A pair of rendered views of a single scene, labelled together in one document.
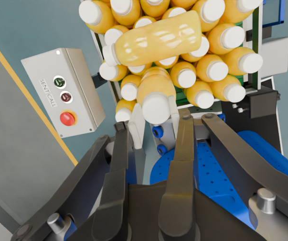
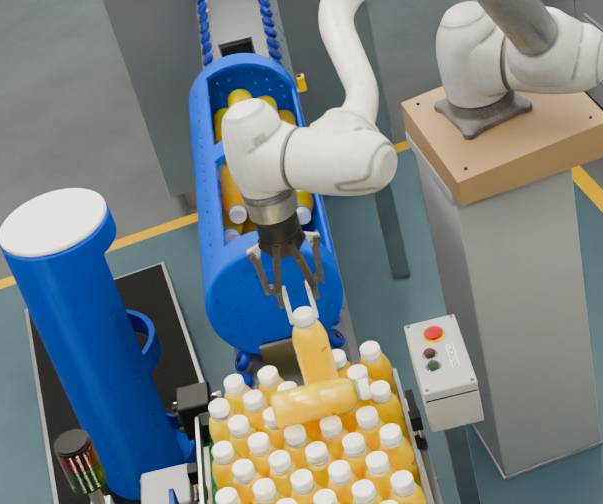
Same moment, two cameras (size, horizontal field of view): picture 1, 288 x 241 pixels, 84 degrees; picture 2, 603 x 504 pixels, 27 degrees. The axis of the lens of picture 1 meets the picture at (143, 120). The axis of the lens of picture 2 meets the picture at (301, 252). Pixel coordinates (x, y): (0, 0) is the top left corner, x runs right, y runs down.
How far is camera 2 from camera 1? 2.10 m
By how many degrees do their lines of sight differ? 34
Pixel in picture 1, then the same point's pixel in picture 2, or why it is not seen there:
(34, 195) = not seen: outside the picture
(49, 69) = (443, 376)
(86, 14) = (392, 429)
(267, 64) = (171, 479)
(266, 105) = (188, 395)
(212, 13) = (259, 436)
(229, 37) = (242, 421)
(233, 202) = (241, 268)
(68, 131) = (439, 321)
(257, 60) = (213, 407)
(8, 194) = not seen: outside the picture
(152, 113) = (305, 311)
